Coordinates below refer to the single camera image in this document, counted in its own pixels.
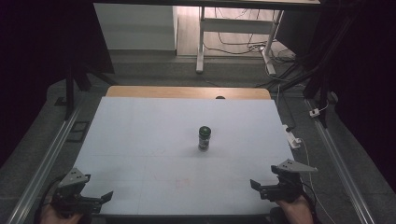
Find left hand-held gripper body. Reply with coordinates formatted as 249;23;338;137
50;167;103;217

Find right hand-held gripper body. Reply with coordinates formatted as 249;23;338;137
259;159;318;203

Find person's right hand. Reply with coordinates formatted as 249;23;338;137
275;194;314;224

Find person's left hand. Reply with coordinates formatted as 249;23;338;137
39;203;84;224

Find white power strip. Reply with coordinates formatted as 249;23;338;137
281;123;302;150

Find white table cover sheet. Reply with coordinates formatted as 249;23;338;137
74;96;295;217

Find dark green can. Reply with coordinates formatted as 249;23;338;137
197;125;212;153

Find black metal stand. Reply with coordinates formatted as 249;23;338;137
255;12;359;129
54;60;120;121

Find wooden table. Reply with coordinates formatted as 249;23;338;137
106;85;272;101

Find white cabinet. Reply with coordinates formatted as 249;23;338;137
92;3;178;51

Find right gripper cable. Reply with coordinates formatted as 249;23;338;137
299;138;338;224

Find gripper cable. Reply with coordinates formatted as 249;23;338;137
33;175;67;224
299;138;338;224

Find aluminium rail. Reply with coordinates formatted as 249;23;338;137
6;104;82;224
304;98;377;224

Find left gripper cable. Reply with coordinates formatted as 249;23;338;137
33;175;67;224

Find black rectangular floor frame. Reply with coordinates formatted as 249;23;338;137
65;120;92;144

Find black floor cables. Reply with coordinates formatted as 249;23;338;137
204;7;297;64

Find white desk frame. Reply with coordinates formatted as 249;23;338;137
195;6;285;76

